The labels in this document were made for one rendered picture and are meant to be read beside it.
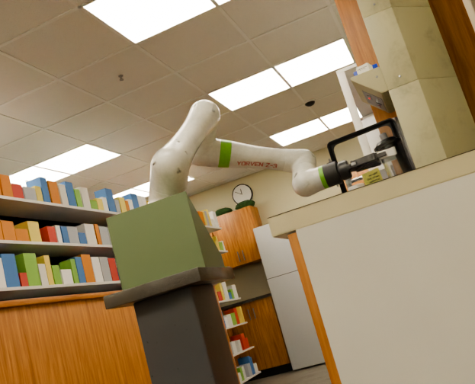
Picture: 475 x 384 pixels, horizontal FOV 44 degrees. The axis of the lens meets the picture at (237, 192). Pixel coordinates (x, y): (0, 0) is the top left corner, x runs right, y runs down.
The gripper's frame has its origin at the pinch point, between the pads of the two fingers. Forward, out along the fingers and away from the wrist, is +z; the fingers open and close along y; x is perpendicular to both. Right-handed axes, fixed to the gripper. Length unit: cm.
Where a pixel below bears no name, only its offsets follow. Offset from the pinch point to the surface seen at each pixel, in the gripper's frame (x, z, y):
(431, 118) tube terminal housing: -5.1, 17.7, -13.1
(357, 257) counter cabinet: 39, -7, -117
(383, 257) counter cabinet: 41, -3, -117
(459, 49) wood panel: -37, 39, 24
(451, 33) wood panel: -45, 38, 24
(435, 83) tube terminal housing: -18.3, 23.5, -7.5
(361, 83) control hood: -26.5, -1.1, -13.2
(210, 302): 37, -65, -54
